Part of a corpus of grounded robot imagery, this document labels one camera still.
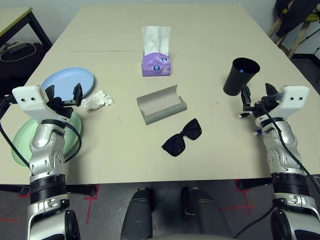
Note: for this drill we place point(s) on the green plastic plate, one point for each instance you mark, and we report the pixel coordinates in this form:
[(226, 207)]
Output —
[(21, 145)]

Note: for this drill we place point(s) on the grey robot right leg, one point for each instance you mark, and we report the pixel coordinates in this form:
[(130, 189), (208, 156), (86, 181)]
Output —
[(207, 215)]

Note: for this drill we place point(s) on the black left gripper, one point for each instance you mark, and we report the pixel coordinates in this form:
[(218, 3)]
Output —
[(60, 106)]

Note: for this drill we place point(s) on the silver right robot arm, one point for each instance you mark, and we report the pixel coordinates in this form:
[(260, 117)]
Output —
[(282, 150)]

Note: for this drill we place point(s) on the black plastic cup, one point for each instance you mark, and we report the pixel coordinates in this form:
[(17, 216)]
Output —
[(237, 77)]

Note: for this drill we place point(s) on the blue plastic plate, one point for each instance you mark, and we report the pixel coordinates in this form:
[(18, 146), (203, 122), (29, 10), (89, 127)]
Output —
[(67, 77)]

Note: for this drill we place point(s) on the grey power adapter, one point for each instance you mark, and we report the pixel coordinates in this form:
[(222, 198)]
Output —
[(16, 47)]

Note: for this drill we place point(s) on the purple tissue pack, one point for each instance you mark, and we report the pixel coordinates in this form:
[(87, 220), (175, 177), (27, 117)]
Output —
[(156, 65)]

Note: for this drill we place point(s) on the wooden stool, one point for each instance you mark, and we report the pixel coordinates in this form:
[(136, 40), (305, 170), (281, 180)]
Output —
[(297, 45)]

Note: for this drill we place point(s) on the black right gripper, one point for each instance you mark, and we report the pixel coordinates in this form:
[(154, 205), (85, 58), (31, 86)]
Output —
[(261, 107)]

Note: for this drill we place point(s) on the white tissue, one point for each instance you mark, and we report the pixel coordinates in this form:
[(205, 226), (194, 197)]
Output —
[(97, 100)]

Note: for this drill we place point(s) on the black jacket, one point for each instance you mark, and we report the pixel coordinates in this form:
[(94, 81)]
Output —
[(290, 22)]

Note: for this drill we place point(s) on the grey robot leg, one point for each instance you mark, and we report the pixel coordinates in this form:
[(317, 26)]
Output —
[(138, 215), (207, 215)]

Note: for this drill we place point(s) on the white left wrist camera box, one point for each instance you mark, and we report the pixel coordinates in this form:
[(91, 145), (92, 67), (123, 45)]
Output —
[(27, 100)]

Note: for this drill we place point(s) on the grey glasses case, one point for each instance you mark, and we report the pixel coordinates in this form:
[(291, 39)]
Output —
[(160, 105)]

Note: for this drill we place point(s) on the black sunglasses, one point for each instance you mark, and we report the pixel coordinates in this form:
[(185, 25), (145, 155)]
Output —
[(180, 142)]

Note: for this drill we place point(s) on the grey robot left leg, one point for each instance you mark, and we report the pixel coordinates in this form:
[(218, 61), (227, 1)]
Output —
[(138, 215)]

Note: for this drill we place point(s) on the beige side table black frame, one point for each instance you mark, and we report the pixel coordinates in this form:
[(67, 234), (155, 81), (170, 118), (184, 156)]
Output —
[(12, 17)]

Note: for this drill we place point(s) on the white marker with blue cap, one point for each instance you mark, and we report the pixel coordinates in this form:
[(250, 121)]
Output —
[(257, 132)]

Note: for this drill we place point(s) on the yellow fabric item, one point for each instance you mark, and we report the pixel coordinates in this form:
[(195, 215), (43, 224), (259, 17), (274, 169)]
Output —
[(313, 18)]

